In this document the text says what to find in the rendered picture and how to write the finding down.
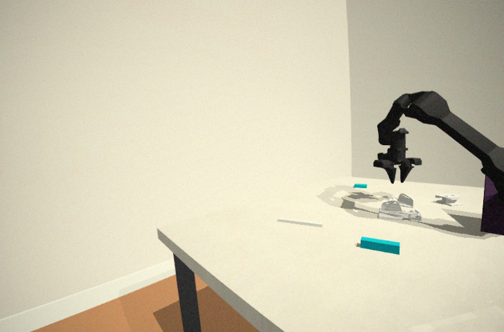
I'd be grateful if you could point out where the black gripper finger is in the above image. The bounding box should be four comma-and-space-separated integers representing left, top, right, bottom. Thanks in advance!
383, 167, 397, 184
398, 165, 414, 183

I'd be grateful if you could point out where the teal rectangular block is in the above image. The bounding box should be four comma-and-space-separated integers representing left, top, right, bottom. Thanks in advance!
360, 237, 400, 255

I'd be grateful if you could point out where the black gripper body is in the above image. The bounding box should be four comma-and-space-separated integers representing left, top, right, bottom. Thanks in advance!
373, 145, 422, 168

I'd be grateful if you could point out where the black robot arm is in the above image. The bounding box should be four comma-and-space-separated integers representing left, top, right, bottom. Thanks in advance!
377, 91, 504, 207

